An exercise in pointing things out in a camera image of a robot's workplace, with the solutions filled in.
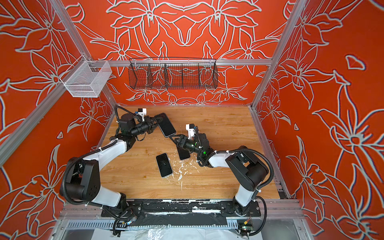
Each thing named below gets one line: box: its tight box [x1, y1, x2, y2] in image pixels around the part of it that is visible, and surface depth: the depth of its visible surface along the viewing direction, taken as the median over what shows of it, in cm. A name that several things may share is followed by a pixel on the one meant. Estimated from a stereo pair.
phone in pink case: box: [177, 145, 191, 160], surface depth 92 cm
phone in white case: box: [156, 152, 173, 178], surface depth 88 cm
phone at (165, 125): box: [154, 112, 176, 138], surface depth 82 cm
